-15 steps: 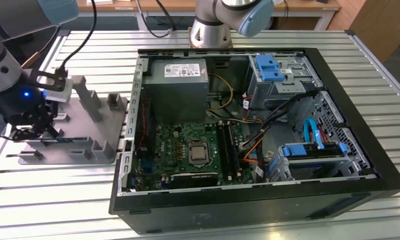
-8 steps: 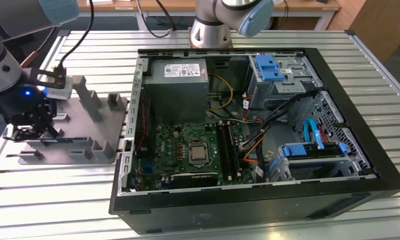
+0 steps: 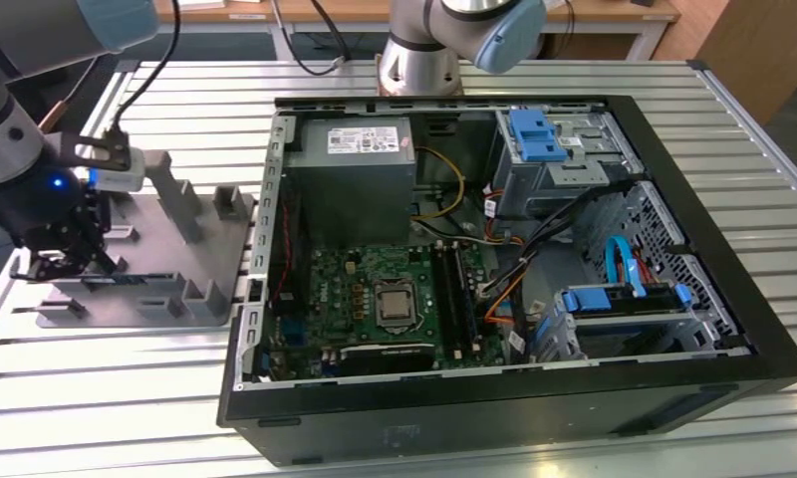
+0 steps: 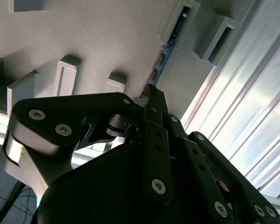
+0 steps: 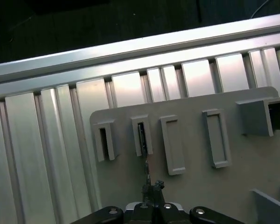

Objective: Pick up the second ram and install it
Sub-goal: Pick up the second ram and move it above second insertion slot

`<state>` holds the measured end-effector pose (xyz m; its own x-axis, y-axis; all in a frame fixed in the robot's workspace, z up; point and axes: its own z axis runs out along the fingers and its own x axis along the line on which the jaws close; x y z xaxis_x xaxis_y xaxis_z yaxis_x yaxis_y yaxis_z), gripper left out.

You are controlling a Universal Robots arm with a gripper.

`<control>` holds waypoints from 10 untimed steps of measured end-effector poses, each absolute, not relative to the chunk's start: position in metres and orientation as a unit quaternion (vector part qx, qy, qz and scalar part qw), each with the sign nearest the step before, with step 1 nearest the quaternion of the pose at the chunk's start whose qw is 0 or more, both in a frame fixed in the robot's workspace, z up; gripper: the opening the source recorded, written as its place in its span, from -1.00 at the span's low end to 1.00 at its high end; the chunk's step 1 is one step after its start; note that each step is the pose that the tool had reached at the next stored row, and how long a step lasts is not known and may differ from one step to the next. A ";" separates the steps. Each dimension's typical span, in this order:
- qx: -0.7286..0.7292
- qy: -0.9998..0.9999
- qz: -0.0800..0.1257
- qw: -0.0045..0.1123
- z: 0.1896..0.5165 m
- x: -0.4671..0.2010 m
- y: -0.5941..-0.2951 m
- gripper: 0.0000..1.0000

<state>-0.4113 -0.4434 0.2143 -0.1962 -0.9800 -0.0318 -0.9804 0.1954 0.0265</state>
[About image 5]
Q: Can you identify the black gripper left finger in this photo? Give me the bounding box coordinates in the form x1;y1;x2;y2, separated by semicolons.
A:
70;184;156;224

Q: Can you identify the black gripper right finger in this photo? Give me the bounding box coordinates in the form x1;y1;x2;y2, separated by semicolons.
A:
154;179;245;224

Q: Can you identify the blue green RAM stick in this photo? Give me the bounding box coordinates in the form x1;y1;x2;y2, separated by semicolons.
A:
138;122;152;187

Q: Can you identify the gray parts rack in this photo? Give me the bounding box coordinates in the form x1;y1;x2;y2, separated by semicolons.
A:
90;86;280;224

